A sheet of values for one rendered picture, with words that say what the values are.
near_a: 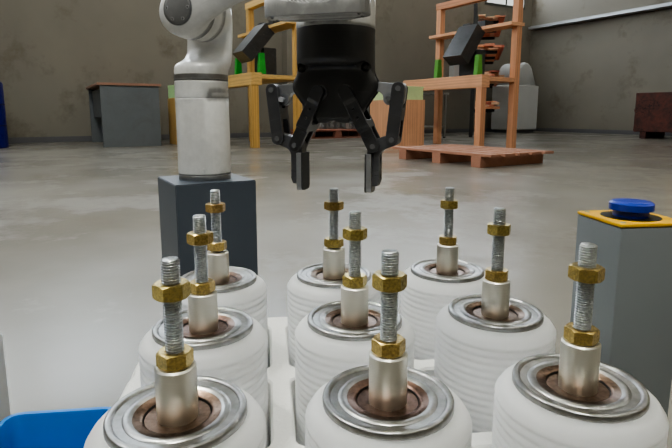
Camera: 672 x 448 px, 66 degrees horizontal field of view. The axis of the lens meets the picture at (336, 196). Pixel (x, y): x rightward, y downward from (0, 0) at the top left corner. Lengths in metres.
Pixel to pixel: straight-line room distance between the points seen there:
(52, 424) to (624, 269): 0.58
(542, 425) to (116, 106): 6.91
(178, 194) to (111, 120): 6.22
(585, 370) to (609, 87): 12.04
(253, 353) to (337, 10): 0.27
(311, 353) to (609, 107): 12.01
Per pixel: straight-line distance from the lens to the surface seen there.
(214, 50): 0.97
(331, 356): 0.39
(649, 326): 0.60
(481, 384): 0.44
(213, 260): 0.52
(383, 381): 0.31
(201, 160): 0.92
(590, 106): 12.56
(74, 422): 0.63
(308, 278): 0.52
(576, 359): 0.35
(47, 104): 8.73
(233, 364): 0.39
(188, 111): 0.92
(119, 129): 7.11
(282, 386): 0.49
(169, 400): 0.31
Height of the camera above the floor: 0.42
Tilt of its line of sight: 9 degrees down
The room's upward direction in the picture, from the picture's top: straight up
